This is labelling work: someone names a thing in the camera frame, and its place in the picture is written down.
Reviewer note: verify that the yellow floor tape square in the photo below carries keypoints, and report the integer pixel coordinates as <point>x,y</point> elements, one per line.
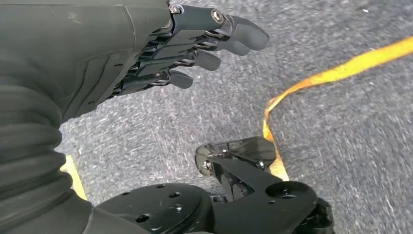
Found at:
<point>338,71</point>
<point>75,179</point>

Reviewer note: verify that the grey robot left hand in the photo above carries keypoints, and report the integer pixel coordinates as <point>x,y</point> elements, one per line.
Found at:
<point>80,38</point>

